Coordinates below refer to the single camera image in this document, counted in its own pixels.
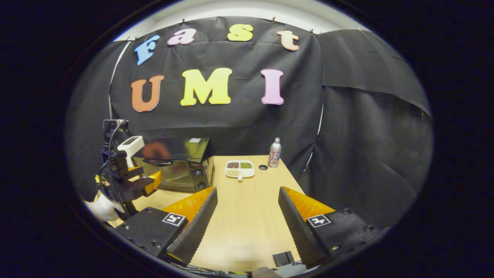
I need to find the black electric oven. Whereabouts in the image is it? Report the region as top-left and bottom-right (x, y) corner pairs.
(131, 138), (215, 193)

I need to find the silver bottle with red label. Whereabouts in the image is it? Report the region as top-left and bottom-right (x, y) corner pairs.
(268, 137), (282, 168)

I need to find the white toaster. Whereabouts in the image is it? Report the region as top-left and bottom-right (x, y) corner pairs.
(117, 136), (145, 158)

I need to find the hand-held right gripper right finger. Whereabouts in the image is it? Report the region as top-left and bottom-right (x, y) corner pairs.
(277, 186), (383, 269)

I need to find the white compartment plate with grains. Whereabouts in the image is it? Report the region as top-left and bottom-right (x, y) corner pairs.
(225, 160), (255, 181)

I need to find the black backdrop cloth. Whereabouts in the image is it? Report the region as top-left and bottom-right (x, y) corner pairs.
(66, 16), (433, 232)

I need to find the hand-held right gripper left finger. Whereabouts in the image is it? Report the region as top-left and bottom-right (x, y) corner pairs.
(115, 187), (219, 266)

